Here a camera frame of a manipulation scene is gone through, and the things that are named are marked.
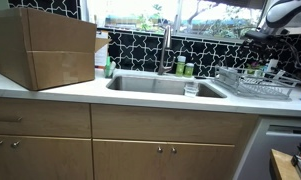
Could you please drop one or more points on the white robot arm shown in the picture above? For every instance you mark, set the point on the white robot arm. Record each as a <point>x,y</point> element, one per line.
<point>282,15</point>

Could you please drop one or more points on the silver kitchen faucet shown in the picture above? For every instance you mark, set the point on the silver kitchen faucet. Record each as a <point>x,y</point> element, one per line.
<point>166,44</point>

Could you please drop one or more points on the stainless steel sink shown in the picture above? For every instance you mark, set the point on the stainless steel sink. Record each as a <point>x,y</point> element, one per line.
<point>160,85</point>

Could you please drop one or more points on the clear plastic cup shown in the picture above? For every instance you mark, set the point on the clear plastic cup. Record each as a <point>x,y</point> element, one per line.
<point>191,89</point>

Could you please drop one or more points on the green soap bottle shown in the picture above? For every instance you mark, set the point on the green soap bottle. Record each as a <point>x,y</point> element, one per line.
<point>180,65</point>

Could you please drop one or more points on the small green jar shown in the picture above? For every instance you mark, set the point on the small green jar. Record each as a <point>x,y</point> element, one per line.
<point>188,72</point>

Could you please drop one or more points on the cardboard box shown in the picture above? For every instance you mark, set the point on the cardboard box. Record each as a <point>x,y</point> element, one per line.
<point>41,50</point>

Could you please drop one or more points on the white dishwasher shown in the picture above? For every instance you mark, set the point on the white dishwasher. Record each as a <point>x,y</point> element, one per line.
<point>282,134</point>

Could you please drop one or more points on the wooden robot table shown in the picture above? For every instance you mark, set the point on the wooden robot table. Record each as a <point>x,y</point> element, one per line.
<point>281,167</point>

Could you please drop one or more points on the wire dish rack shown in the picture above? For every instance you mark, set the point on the wire dish rack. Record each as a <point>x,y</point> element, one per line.
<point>255,84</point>

